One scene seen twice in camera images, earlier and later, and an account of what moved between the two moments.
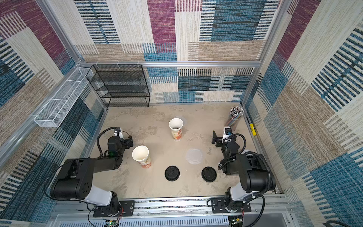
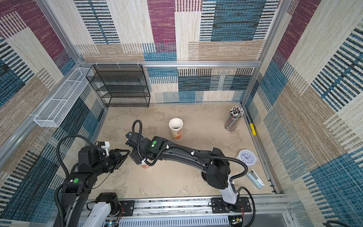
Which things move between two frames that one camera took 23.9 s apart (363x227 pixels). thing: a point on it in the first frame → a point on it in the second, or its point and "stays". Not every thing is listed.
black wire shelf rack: x=120 y=85 stays
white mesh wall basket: x=56 y=109 stays
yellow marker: x=253 y=129 stays
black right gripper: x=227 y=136 → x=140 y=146
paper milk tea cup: x=176 y=125 stays
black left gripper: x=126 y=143 → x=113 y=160
